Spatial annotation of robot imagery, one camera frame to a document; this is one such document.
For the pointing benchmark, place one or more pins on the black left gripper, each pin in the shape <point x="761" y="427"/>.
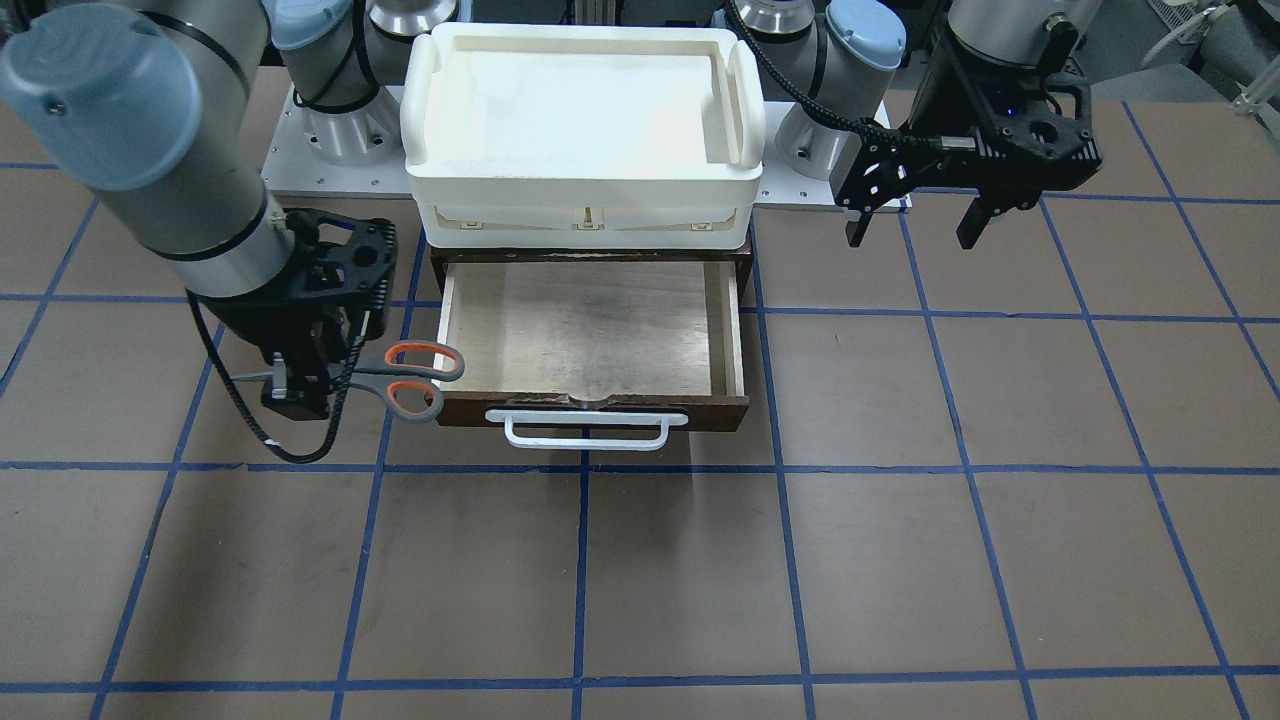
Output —
<point x="941" y="108"/>

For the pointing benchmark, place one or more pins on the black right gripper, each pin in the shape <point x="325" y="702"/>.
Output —
<point x="262" y="322"/>

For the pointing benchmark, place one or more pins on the grey orange scissors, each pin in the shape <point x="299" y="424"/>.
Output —
<point x="409" y="390"/>

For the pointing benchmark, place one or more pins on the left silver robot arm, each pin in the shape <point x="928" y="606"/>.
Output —
<point x="835" y="63"/>

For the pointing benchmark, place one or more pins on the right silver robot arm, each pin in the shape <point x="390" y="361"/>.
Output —
<point x="141" y="101"/>

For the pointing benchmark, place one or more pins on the white plastic tray box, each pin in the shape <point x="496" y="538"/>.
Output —
<point x="583" y="137"/>

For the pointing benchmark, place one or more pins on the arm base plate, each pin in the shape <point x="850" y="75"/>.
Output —
<point x="292" y="167"/>
<point x="795" y="183"/>

